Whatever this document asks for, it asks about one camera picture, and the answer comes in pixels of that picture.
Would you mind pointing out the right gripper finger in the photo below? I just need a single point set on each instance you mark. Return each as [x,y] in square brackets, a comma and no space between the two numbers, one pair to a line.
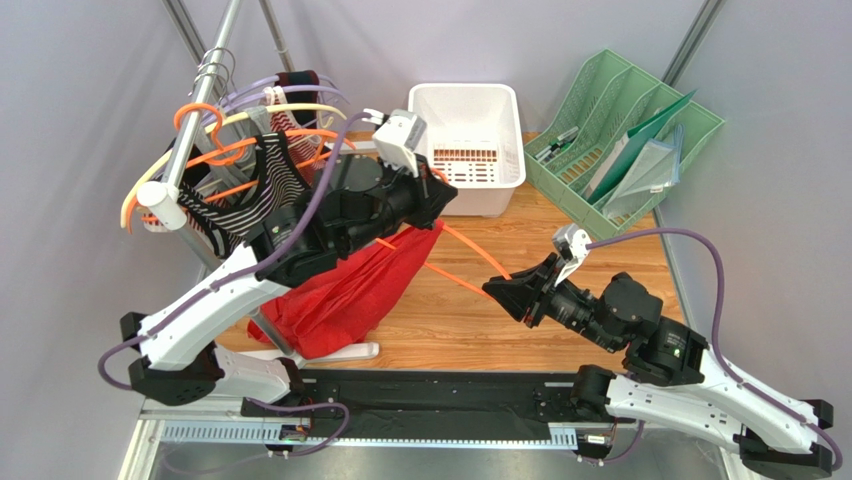
[524,302]
[524,284]

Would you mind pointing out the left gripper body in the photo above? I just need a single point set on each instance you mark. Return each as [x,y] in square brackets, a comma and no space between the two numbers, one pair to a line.
[408,200]

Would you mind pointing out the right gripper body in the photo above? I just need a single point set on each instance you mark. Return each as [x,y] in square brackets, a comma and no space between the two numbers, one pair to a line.
[538,292]

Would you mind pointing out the red tank top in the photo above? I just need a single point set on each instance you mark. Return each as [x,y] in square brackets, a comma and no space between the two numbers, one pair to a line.
[340,307]

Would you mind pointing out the orange plastic hanger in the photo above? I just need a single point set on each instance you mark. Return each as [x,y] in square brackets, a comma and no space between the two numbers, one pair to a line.
[462,261]

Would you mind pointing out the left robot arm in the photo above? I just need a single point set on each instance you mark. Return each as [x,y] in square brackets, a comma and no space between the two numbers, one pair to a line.
[355,201]

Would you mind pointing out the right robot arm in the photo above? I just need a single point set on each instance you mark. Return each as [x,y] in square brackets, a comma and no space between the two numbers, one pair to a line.
[672,377]

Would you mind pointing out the red white striped top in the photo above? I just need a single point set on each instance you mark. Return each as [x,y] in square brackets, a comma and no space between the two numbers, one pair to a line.
[301,148]

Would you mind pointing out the black white striped top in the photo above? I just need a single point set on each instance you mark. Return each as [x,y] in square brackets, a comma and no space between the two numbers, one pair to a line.
[279,184]

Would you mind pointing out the white plastic basket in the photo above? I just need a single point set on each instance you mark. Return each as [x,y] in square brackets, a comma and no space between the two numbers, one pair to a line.
[474,138]

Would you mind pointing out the dark navy garment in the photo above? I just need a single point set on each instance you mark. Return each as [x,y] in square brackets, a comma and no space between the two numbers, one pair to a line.
[300,78]

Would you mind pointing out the pens in organizer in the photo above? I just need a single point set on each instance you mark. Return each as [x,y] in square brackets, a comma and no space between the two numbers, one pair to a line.
[558,145]

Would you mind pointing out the green folder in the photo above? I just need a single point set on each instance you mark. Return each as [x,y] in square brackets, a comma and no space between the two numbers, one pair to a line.
[627,149]

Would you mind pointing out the green file organizer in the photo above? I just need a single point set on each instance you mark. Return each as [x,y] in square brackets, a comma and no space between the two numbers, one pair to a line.
[608,96]

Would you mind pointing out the clear document pouch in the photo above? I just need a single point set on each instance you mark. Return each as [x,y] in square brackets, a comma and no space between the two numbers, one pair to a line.
[656,169]

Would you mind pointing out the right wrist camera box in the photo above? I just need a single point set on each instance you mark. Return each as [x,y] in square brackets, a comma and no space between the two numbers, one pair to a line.
[571,242]

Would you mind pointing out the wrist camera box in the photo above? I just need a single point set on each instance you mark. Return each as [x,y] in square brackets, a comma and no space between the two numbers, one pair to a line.
[396,137]
[571,242]

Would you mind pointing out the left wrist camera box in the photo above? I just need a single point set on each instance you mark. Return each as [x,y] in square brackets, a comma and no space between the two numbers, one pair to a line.
[396,137]

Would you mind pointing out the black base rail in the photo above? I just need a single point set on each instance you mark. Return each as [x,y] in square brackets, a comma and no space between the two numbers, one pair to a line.
[440,405]

